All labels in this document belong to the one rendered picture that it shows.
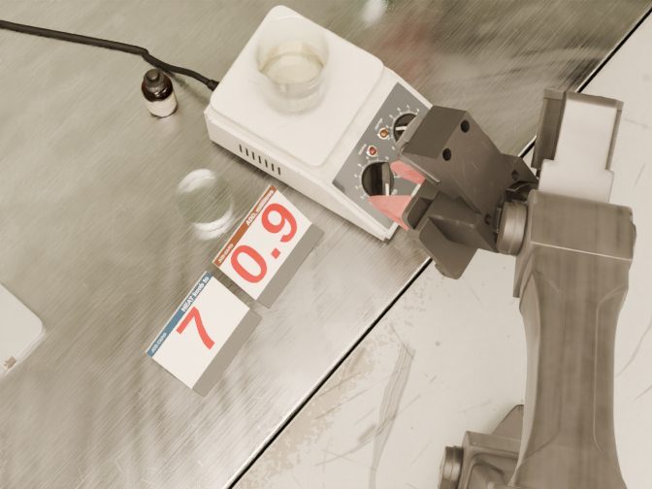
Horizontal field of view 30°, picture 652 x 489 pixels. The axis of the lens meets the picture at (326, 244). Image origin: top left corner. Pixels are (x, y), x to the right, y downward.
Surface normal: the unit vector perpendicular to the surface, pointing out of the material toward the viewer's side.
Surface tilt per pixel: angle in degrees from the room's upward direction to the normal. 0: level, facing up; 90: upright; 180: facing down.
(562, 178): 23
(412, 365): 0
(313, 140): 0
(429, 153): 41
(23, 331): 0
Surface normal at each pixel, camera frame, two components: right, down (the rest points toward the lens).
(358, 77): 0.00, -0.28
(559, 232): 0.08, -0.65
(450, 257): 0.65, 0.21
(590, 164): -0.07, 0.11
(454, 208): -0.55, -0.54
